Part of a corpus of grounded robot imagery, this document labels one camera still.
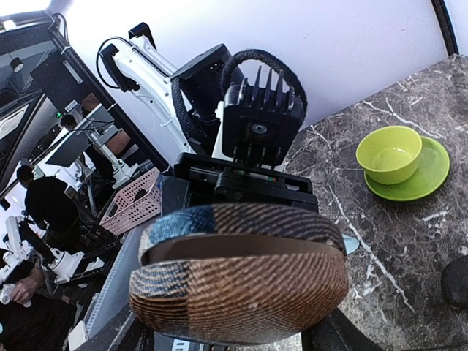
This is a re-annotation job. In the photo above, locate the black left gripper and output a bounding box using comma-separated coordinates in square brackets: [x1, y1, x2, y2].
[159, 153, 320, 238]

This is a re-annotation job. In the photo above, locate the green plate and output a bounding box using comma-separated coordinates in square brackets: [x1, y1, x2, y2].
[364, 137, 450, 202]

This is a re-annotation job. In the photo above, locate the black quilted glasses case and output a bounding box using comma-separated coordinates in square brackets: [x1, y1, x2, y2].
[441, 255, 467, 312]

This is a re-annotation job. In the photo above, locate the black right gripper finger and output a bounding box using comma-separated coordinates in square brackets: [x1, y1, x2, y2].
[301, 309, 384, 351]

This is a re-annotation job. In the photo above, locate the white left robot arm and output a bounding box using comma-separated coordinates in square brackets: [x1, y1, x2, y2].
[97, 23, 318, 215]

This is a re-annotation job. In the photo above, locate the person in background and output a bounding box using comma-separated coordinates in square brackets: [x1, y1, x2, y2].
[16, 165, 80, 253]

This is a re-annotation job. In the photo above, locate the green bowl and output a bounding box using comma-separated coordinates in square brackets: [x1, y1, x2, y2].
[355, 125, 423, 185]

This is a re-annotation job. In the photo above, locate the plaid brown glasses case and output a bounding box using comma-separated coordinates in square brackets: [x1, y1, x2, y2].
[129, 203, 348, 345]

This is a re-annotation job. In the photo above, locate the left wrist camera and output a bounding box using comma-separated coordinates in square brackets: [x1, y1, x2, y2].
[221, 69, 304, 169]

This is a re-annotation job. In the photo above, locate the pink perforated basket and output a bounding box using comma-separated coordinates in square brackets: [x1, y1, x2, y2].
[99, 168, 162, 235]

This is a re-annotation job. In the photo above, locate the blue cleaning cloth right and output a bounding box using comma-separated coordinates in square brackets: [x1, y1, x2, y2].
[342, 235, 360, 255]

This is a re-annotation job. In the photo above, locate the black corner frame post right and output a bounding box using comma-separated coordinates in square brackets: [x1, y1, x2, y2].
[431, 0, 468, 56]

